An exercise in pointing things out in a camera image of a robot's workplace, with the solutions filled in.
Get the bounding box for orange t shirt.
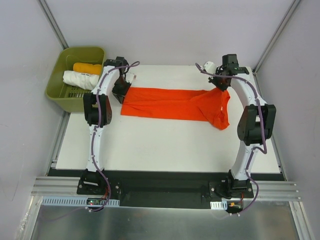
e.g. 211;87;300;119
120;87;230;130

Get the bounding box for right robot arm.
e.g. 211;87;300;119
203;54;276;199

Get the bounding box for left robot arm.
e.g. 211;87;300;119
76;56;132;195

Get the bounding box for rolled white t shirt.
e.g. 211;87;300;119
63;70;100;91

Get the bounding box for rolled yellow t shirt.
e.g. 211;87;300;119
73;62;102;75

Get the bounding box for green plastic basket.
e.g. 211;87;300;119
45;46;106;113

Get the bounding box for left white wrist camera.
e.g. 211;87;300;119
125;72;137;84

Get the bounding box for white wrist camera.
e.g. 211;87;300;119
202;61;217;74
125;72;137;84

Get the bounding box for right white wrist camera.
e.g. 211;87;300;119
202;61;217;74

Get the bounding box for right aluminium corner post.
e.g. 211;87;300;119
253;0;303;76

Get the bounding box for aluminium corner post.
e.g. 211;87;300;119
37;0;69;50
253;0;303;76

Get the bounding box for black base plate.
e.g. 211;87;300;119
76;169;254;210

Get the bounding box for left aluminium corner post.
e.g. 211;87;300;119
37;0;69;50

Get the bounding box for aluminium rail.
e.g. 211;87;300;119
31;176;302;202

